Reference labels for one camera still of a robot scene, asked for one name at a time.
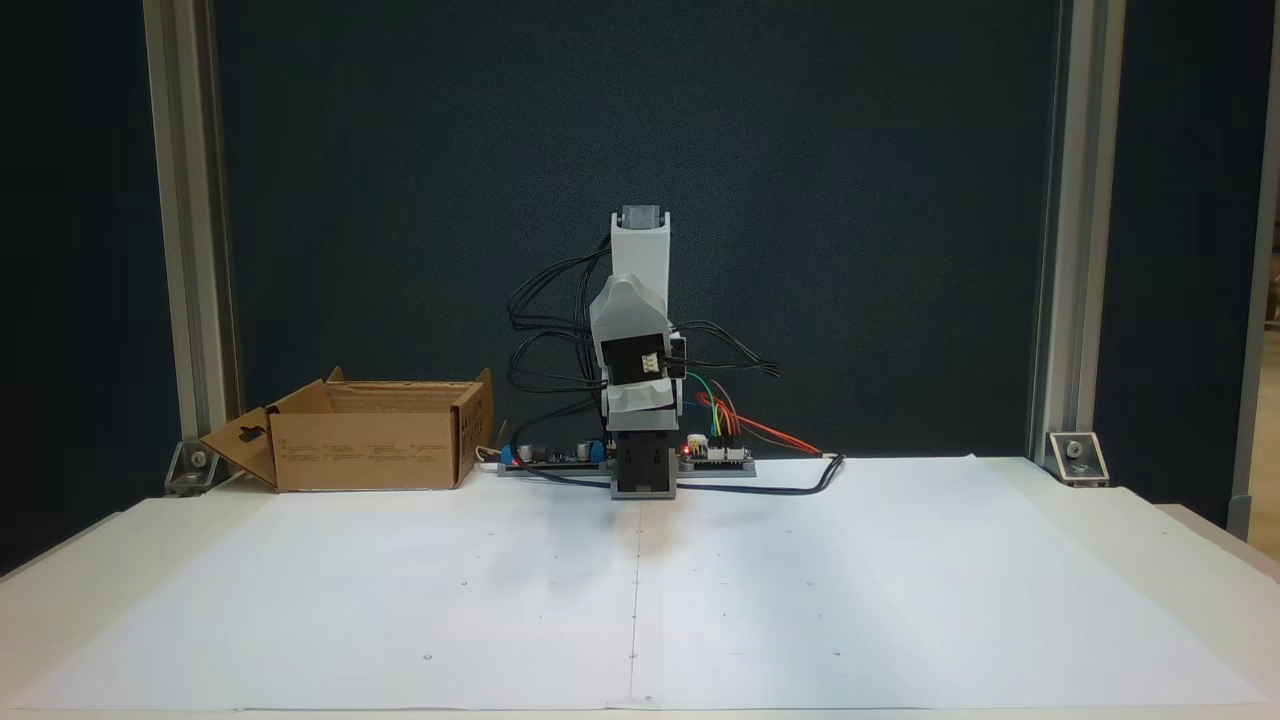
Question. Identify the aluminium frame post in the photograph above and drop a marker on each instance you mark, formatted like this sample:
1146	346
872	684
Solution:
1085	200
185	200
1258	300

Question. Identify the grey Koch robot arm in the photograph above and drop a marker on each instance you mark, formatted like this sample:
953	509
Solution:
640	250

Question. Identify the open cardboard box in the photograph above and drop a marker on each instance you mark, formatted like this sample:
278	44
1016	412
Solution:
360	450

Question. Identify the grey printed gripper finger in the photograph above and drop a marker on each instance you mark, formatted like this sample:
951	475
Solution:
630	315

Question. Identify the circuit board with white connector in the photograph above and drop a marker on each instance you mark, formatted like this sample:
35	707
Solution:
725	458

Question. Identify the metal corner bracket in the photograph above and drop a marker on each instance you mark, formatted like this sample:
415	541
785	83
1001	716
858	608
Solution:
200	462
1077	455

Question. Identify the circuit board with blue parts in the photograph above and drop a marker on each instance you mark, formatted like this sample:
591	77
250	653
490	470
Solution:
545	458

